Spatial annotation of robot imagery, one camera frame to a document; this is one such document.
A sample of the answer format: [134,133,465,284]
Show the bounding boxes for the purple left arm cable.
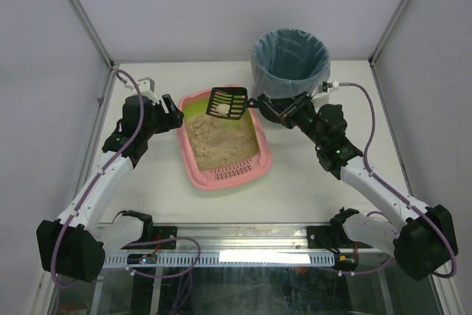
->
[50,70,202,286]

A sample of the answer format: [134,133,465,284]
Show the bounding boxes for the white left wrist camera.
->
[125,77,160,105]

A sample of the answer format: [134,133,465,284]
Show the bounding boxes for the black bin with blue liner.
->
[251,28,330,99]

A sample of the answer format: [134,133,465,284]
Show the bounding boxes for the beige pellet cat litter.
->
[184,113,259,170]

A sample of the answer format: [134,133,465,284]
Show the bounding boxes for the pink cat litter box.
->
[177,89,272,191]

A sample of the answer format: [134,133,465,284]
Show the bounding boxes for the white slotted cable duct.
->
[103,250,335,269]

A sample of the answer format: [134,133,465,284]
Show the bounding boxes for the beige litter clump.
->
[216,104,230,115]

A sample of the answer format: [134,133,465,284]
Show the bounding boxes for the aluminium left frame post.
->
[67,0,114,70]

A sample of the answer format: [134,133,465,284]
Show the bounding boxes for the black slotted litter scoop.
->
[206,86,258,120]

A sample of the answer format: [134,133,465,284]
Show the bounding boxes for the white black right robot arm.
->
[257,93,458,280]

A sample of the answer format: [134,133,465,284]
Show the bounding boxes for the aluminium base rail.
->
[99,221,406,255]

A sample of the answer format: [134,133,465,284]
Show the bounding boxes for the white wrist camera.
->
[312,80,340,102]
[125,77,160,105]

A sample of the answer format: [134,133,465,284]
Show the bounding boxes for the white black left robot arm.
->
[36,94,184,283]

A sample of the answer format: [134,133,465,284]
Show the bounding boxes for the aluminium frame post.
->
[369,0,412,65]
[67,0,114,70]

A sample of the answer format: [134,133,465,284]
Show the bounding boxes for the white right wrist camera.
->
[312,80,340,102]

